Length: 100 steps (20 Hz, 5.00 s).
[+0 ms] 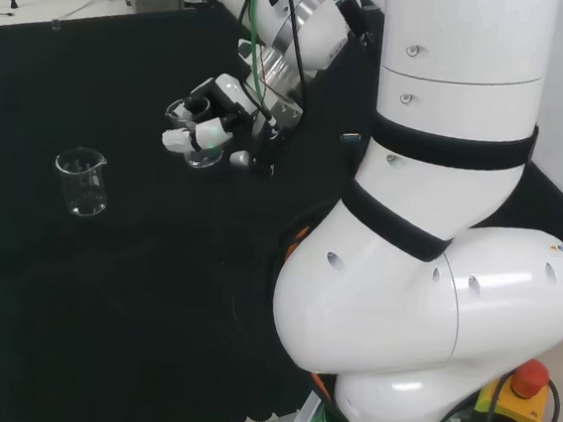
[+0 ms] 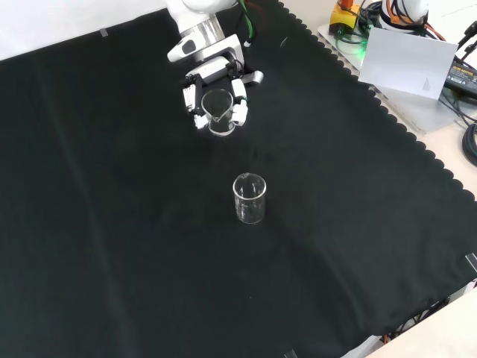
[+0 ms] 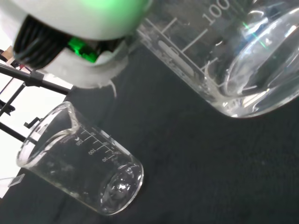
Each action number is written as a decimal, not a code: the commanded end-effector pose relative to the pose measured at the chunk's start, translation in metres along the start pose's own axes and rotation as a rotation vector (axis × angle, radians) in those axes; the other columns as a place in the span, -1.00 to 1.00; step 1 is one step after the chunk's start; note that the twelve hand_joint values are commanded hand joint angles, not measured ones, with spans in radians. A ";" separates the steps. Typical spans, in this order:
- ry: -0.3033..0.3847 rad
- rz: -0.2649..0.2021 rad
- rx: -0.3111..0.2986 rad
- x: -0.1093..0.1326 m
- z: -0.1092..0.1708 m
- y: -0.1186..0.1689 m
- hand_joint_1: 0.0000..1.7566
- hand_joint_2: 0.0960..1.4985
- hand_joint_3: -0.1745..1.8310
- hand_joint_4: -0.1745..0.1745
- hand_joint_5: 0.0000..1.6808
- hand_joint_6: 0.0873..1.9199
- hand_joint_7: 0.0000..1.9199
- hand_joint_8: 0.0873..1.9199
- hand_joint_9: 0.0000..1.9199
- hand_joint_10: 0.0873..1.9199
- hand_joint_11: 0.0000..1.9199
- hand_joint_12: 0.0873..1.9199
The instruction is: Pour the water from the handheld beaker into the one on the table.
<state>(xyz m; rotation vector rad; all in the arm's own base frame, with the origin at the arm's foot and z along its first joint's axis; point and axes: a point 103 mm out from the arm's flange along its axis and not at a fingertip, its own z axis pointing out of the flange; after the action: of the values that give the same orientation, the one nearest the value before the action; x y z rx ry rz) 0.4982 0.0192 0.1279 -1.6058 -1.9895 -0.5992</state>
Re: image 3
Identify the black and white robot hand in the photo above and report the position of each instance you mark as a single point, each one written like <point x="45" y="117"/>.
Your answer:
<point x="77" y="21"/>

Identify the small clear glass beaker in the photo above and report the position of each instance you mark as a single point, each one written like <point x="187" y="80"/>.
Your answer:
<point x="81" y="168"/>

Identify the black tripod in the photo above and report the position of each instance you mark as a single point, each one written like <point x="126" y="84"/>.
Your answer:
<point x="14" y="73"/>

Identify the grey tape strip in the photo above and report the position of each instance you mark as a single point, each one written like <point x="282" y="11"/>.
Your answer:
<point x="16" y="180"/>

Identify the black bench cloth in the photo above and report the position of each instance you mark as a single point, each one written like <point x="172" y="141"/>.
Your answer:
<point x="187" y="163"/>

